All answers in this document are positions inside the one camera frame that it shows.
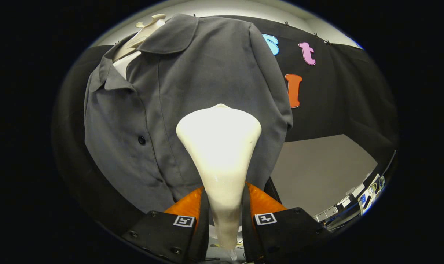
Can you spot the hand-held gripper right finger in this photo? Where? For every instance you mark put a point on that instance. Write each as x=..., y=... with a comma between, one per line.
x=248, y=234

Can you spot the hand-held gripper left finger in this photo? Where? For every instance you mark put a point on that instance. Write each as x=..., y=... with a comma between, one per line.
x=203, y=234

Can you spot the white garment steamer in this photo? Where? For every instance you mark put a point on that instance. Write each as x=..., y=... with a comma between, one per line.
x=220, y=146

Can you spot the grey button shirt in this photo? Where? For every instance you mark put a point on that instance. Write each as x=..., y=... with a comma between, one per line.
x=207, y=66

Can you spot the beige cabinet with grey top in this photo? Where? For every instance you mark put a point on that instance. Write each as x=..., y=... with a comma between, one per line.
x=317, y=172

